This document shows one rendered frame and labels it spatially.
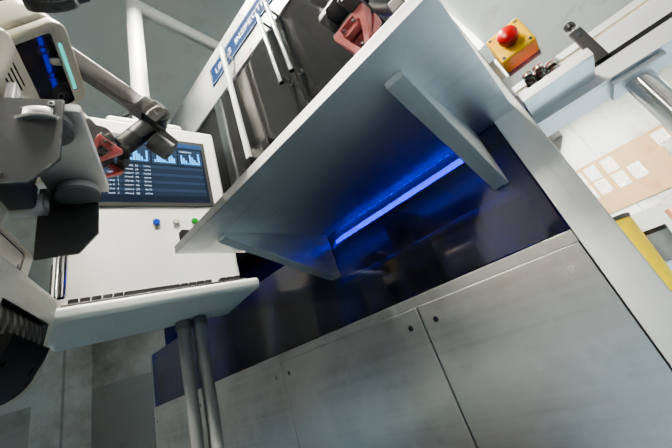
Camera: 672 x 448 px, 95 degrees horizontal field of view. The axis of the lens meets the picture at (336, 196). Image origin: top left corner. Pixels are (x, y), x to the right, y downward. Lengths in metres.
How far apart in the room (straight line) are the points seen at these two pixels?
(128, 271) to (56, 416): 2.00
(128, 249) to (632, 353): 1.19
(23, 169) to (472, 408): 0.87
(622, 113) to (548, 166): 7.88
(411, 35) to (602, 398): 0.64
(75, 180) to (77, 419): 2.36
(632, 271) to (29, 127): 0.96
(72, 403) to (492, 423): 2.69
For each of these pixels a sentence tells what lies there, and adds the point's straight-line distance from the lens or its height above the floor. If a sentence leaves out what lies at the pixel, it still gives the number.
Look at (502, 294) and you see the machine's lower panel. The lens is 0.73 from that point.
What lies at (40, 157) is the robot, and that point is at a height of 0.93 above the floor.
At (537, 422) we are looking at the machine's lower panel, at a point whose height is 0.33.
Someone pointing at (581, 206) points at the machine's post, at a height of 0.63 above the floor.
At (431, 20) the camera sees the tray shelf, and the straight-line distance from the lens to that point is 0.45.
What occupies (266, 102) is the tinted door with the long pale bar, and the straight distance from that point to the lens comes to 1.35.
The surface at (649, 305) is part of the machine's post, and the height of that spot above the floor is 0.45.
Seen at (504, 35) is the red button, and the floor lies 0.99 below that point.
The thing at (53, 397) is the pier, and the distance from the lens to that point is 3.04.
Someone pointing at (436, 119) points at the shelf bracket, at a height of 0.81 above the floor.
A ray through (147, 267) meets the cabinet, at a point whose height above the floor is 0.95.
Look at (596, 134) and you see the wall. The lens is 8.55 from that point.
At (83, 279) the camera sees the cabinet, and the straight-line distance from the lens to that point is 1.11.
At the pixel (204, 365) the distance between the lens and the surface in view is 1.18.
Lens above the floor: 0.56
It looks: 25 degrees up
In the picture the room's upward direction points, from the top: 21 degrees counter-clockwise
